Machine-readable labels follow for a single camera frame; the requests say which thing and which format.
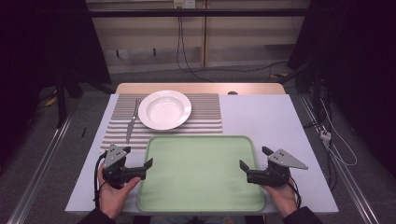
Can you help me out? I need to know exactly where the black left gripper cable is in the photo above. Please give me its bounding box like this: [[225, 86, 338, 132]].
[[92, 151, 107, 209]]

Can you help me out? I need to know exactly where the white round plate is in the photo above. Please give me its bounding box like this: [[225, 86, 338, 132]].
[[137, 90, 192, 132]]

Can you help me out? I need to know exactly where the metal floor rail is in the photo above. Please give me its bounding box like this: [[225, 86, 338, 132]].
[[7, 113, 78, 224], [298, 93, 380, 224]]

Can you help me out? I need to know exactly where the black metal stand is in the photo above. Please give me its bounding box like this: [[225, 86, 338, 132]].
[[53, 69, 68, 129]]

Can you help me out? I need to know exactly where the grey striped placemat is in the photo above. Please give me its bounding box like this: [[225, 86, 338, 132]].
[[99, 92, 224, 154]]

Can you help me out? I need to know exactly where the black horizontal bar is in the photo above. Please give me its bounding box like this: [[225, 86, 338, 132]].
[[88, 7, 313, 19]]

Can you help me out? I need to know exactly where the light green plastic tray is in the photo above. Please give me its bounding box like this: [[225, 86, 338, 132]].
[[136, 134, 266, 214]]

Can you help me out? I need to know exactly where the white wall socket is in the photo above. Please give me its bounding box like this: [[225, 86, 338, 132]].
[[173, 0, 197, 9]]

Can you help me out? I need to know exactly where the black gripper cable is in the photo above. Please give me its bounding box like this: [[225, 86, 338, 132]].
[[288, 176, 303, 209], [92, 151, 107, 209]]

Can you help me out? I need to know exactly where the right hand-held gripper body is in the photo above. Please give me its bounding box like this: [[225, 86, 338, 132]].
[[247, 148, 309, 188]]

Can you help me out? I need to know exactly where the person's right hand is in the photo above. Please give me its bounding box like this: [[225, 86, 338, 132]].
[[261, 179, 299, 218]]

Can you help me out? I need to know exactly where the person's left hand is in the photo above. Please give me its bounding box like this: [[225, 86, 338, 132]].
[[97, 162, 142, 220]]

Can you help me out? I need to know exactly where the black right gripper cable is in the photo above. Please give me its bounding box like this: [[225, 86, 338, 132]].
[[288, 176, 303, 209]]

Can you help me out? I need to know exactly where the white table cover sheet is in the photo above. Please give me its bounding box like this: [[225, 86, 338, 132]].
[[64, 93, 340, 216]]

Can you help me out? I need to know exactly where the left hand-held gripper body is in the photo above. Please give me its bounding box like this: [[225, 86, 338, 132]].
[[102, 143, 148, 189]]

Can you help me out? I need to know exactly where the silver table knife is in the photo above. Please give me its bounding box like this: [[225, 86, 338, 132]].
[[125, 97, 141, 145]]

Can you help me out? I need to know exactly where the white floor cable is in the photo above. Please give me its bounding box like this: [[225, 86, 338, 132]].
[[319, 98, 359, 167]]

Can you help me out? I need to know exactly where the black floor cable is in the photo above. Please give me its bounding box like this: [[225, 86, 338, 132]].
[[176, 15, 289, 84]]

